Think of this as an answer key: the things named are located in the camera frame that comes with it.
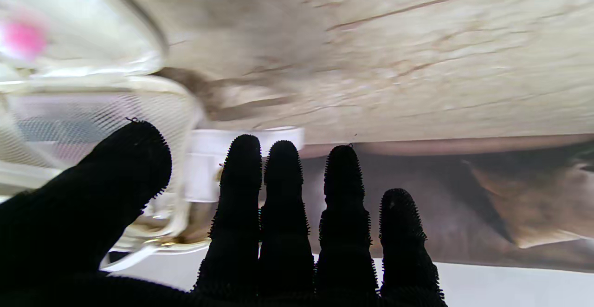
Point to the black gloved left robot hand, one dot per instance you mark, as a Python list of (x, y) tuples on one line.
[(69, 223)]

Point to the cream white cosmetics bag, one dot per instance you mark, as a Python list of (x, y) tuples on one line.
[(69, 65)]

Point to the pink makeup brush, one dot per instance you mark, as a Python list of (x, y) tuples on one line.
[(23, 40)]

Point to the brown leather sofa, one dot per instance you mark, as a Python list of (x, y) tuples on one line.
[(441, 232)]

